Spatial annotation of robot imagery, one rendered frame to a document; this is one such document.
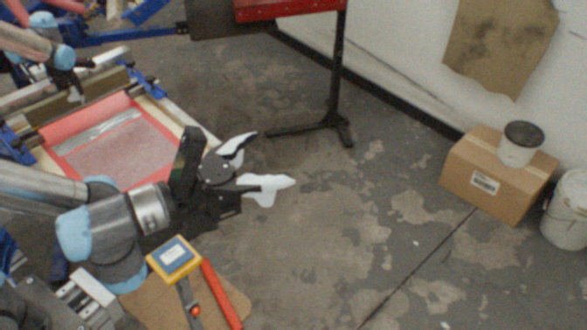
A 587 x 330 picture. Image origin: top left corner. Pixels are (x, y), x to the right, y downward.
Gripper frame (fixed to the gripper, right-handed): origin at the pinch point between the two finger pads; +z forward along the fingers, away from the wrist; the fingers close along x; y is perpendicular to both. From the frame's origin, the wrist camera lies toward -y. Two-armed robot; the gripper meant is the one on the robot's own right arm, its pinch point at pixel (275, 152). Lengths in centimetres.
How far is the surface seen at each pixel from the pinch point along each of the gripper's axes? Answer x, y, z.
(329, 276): -76, 159, 54
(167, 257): -47, 65, -21
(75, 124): -125, 56, -36
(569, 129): -65, 111, 198
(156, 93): -123, 51, -2
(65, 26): -193, 42, -26
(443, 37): -143, 81, 174
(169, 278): -40, 68, -23
